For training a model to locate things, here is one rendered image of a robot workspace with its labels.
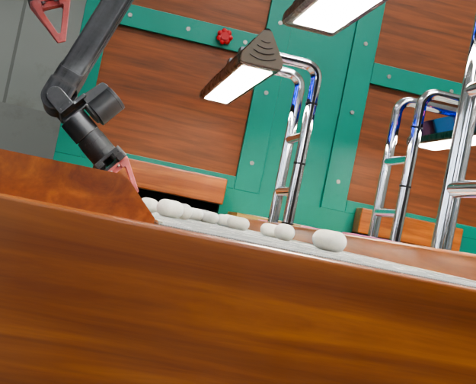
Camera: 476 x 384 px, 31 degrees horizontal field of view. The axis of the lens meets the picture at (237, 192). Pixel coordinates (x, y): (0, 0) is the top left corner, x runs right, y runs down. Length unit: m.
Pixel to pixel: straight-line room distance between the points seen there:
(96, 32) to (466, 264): 1.20
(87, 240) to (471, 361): 0.25
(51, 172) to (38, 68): 3.88
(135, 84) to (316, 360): 1.89
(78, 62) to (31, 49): 2.60
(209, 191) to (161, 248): 1.79
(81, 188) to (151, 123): 1.84
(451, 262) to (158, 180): 1.52
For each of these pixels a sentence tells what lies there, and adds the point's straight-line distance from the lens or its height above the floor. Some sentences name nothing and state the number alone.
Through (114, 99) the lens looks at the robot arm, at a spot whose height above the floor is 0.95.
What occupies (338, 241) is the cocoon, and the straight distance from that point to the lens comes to 0.89.
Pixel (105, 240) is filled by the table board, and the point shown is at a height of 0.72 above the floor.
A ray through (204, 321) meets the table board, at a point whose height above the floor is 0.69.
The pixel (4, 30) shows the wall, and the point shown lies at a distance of 4.45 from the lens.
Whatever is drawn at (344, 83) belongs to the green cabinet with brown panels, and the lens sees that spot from 2.48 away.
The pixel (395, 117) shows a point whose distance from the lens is 2.07.
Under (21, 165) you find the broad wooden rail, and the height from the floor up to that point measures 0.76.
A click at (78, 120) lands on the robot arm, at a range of 1.80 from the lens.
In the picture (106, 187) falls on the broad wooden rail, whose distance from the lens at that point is 0.54.
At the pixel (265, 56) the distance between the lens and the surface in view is 1.62.
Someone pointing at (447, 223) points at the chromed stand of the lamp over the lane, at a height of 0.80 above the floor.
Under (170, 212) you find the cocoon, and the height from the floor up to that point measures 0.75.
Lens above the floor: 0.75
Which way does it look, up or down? 2 degrees up
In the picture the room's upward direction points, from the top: 11 degrees clockwise
